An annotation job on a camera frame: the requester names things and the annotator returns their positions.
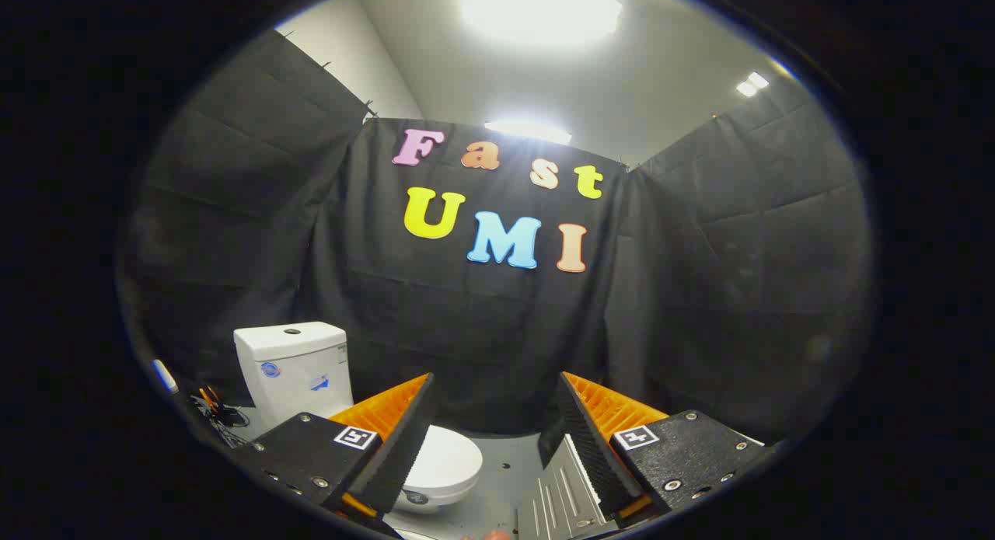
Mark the small twin ceiling lights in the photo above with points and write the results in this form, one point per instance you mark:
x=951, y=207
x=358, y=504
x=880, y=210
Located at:
x=752, y=84

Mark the white ceramic toilet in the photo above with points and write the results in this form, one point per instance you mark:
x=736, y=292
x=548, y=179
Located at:
x=291, y=369

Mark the dark device with white edge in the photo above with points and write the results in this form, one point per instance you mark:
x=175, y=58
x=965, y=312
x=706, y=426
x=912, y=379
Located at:
x=164, y=375

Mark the large round ceiling lamp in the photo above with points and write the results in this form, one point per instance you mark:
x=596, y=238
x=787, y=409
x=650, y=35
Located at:
x=540, y=12

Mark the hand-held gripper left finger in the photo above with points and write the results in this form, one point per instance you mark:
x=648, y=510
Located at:
x=400, y=439

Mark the grey drawer cabinet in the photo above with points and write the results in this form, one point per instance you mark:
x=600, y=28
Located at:
x=556, y=501

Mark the orange and black tool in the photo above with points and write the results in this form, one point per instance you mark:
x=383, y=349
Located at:
x=214, y=404

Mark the white toilet lid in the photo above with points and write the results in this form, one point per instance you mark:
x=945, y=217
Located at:
x=447, y=458

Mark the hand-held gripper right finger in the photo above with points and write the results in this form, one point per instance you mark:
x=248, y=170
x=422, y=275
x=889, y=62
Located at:
x=591, y=447

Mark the black backdrop cloth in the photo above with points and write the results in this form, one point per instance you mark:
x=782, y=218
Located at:
x=482, y=330

